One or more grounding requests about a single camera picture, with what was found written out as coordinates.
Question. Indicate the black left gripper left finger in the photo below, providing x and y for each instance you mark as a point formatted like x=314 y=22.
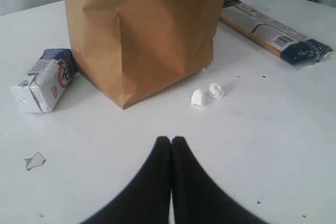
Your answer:
x=146 y=198

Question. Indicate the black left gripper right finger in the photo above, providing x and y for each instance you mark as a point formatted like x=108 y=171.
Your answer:
x=196 y=197

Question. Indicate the small white plastic piece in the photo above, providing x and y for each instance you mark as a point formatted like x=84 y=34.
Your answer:
x=198 y=98
x=215 y=91

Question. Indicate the dark blue noodle packet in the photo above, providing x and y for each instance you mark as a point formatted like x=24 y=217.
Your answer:
x=281 y=40

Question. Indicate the brown paper shopping bag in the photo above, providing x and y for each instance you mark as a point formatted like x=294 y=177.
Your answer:
x=132 y=49

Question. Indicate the small torn label scrap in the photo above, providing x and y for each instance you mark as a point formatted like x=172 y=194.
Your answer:
x=35 y=161

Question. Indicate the small blue white milk carton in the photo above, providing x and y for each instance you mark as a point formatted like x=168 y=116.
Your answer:
x=43 y=85

